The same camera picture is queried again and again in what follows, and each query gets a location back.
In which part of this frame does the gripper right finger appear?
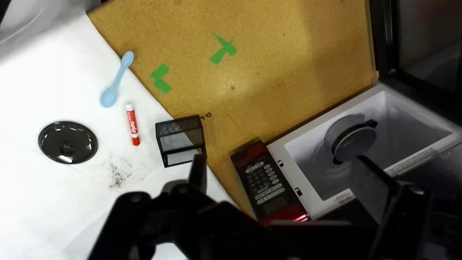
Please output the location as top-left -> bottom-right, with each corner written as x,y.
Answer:
352,155 -> 433,260

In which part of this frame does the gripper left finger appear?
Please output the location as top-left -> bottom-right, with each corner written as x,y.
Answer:
88,154 -> 289,260

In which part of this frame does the black mesh box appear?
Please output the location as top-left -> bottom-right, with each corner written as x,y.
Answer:
155,115 -> 208,168

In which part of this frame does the red marker with white cap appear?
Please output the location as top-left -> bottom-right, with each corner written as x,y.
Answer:
125,103 -> 141,147

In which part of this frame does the red and black microwave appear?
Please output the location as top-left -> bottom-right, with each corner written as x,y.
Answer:
230,0 -> 462,231

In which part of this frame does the grey round plate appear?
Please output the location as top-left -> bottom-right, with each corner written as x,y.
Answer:
323,114 -> 379,165

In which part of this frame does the brown cork board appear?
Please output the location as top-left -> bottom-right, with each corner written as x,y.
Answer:
88,0 -> 379,218

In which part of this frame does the light blue plastic spoon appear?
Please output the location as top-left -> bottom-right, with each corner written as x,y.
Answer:
100,51 -> 135,108

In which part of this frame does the dark round glossy bowl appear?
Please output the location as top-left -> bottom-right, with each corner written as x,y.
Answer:
38,121 -> 99,165

